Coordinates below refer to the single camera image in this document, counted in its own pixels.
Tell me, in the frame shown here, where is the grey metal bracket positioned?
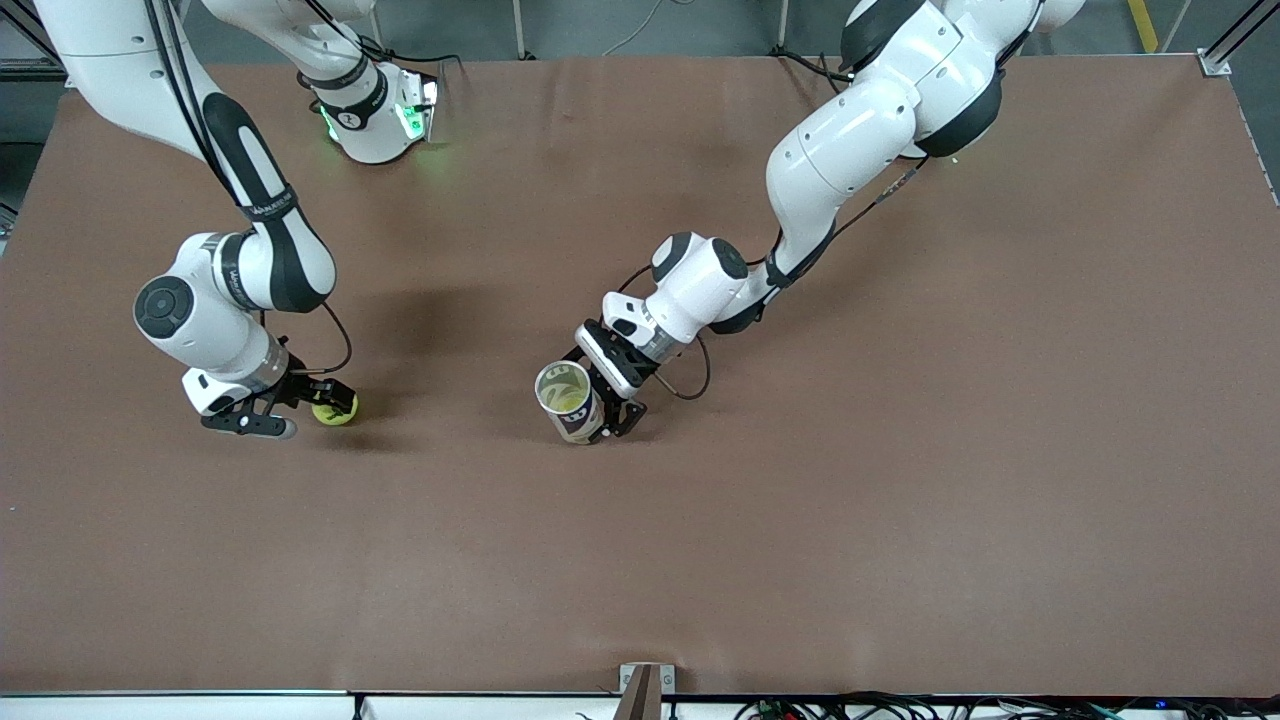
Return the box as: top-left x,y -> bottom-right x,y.
618,662 -> 677,720

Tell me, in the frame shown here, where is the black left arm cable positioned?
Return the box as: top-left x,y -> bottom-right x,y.
615,160 -> 931,403

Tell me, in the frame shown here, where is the black left base cable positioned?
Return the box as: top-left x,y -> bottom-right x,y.
770,45 -> 853,93

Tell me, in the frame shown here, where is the clear tennis ball can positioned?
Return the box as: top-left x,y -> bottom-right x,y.
534,360 -> 607,446

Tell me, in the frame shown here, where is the brown table mat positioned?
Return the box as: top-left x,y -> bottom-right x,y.
0,52 -> 1280,699

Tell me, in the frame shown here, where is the brown slanted bar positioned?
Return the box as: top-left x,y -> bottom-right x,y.
612,664 -> 663,720

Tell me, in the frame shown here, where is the white floor cable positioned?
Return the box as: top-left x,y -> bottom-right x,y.
603,0 -> 666,58

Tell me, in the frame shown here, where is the black base cable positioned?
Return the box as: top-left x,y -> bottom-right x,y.
345,20 -> 463,71
770,45 -> 853,93

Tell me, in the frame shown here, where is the black right base cable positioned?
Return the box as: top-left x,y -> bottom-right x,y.
345,20 -> 463,71

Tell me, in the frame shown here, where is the white table edge rail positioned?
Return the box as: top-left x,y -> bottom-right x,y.
0,690 -> 621,720

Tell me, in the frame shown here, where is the aluminium frame profile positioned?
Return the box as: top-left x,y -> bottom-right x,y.
0,0 -> 98,89
1197,0 -> 1280,77

